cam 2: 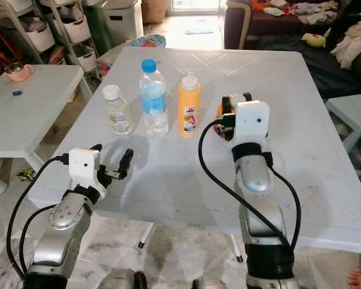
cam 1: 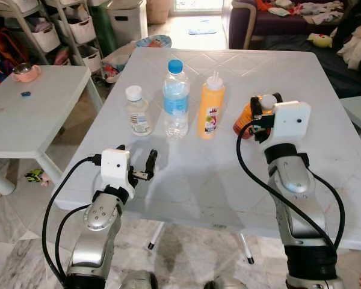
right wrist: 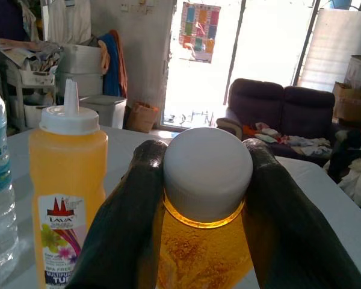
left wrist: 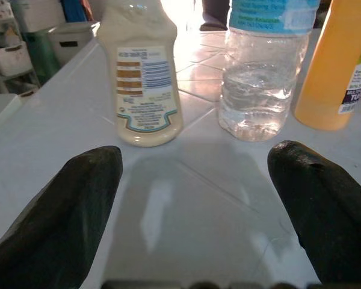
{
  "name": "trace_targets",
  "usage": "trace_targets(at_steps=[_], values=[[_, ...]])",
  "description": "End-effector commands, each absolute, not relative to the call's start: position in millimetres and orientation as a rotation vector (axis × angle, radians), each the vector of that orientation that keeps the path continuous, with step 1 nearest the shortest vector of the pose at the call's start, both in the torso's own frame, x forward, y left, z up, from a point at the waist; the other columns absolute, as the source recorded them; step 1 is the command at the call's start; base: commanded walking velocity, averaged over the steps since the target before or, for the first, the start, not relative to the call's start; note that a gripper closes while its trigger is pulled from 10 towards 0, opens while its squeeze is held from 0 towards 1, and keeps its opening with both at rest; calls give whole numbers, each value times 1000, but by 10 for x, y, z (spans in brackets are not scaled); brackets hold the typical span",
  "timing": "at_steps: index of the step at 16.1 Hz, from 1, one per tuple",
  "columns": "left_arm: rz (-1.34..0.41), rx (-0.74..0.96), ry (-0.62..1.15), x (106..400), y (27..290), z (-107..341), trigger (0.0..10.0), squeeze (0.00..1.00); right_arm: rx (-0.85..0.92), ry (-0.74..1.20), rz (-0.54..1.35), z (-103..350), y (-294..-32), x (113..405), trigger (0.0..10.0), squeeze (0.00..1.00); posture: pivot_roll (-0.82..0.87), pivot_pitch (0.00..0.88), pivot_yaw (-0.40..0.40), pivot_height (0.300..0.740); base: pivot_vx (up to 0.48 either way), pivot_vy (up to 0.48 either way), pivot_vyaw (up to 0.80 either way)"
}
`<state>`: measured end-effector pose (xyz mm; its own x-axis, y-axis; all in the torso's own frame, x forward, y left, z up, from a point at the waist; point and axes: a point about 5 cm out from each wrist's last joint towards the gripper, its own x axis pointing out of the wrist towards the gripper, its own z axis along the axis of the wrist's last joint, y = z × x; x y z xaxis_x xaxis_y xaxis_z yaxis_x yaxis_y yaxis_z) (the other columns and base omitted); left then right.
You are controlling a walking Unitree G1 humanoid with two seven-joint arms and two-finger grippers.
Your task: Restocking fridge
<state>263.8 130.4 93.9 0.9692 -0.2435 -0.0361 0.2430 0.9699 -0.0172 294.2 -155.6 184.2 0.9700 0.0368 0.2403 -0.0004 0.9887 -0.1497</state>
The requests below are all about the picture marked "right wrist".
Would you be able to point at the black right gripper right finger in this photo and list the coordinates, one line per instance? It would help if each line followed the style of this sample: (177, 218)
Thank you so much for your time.
(288, 216)

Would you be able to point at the brown paper bag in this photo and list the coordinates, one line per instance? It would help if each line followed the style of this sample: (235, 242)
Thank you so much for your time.
(142, 117)

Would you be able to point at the dark purple sofa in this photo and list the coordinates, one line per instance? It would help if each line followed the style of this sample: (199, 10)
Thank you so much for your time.
(288, 105)

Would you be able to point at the brown cardboard box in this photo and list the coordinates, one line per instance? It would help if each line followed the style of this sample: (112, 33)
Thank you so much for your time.
(352, 102)

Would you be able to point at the grey lidded bin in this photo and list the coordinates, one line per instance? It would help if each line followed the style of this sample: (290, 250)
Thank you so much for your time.
(106, 110)

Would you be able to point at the orange squeeze bottle white nozzle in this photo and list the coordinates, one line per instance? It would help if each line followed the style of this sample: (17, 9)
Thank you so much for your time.
(66, 168)

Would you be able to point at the cluttered white shelf rack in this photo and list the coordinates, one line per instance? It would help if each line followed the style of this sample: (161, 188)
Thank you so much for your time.
(27, 75)

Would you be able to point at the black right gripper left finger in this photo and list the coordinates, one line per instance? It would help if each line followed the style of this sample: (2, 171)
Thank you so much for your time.
(123, 216)

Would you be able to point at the amber bottle with white cap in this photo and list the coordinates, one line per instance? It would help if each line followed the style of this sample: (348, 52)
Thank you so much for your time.
(207, 168)

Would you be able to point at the colourful wall calendar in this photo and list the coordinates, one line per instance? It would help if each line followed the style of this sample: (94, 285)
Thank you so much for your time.
(200, 30)

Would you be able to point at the clothes heap on sofa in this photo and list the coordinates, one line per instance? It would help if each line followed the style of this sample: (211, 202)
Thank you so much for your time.
(291, 140)

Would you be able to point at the blue hanging towel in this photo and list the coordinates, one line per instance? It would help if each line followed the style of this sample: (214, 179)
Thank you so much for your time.
(111, 66)

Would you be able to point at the pile of dark and white clothes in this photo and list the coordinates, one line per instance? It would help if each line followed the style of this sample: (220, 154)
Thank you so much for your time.
(355, 162)

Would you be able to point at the white hanging garment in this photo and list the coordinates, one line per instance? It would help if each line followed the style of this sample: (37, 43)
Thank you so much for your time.
(69, 21)

